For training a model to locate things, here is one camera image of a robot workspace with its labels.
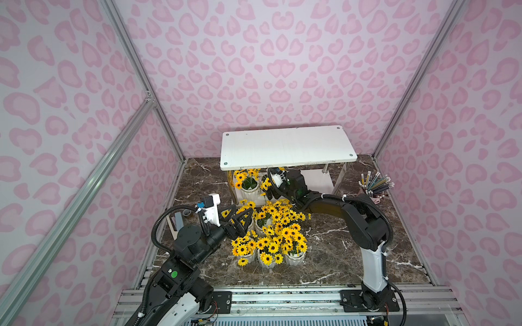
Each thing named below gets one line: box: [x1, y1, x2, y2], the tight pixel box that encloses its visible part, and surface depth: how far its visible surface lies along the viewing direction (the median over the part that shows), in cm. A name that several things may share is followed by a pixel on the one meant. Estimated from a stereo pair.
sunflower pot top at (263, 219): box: [254, 206, 273, 235], surface depth 85 cm
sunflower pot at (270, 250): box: [256, 235, 285, 269], surface depth 74 cm
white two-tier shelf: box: [220, 124, 358, 205], surface depth 78 cm
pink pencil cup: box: [358, 171, 395, 205], surface depth 94 cm
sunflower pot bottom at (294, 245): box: [281, 223, 308, 267], surface depth 74 cm
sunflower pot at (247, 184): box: [233, 168, 262, 202], surface depth 92 cm
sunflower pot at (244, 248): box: [231, 232, 257, 267], surface depth 75 cm
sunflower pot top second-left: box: [273, 198, 306, 229], surface depth 82 cm
